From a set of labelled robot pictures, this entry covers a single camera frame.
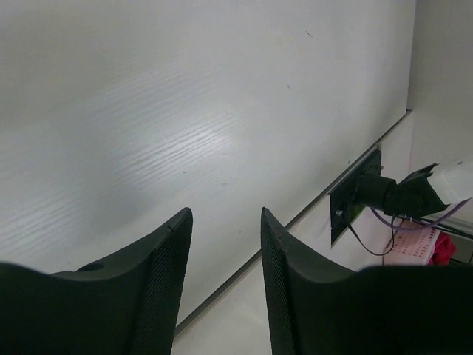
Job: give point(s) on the red cloth under table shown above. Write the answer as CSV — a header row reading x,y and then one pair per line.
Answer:
x,y
443,251

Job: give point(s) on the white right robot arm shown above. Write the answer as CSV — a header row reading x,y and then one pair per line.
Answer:
x,y
426,191

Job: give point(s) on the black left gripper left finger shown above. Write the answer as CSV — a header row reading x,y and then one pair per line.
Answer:
x,y
124,303

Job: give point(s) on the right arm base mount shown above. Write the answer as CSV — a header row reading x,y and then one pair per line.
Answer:
x,y
343,210

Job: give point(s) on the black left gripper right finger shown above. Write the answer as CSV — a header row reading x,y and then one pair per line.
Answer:
x,y
316,306

